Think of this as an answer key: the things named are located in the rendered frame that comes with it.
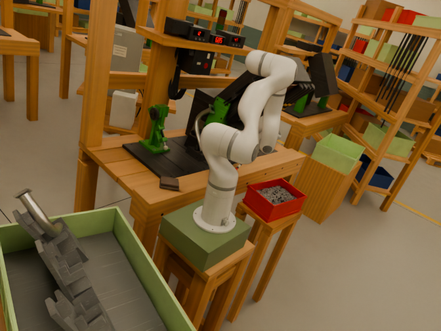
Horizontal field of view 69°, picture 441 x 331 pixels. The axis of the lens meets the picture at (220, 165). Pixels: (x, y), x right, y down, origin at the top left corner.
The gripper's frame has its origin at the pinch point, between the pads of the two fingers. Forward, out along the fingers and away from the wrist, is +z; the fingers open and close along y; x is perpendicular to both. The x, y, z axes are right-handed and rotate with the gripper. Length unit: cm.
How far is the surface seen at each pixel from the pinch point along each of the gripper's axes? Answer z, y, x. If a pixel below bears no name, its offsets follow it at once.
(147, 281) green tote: 13, -80, -37
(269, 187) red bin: -2.1, 24.7, -20.9
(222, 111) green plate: -6.3, 9.0, 31.2
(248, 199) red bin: 5.3, 6.0, -22.3
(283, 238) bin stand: 10, 34, -52
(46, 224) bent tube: 11, -107, -10
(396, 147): -68, 278, -34
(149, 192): 25, -45, 0
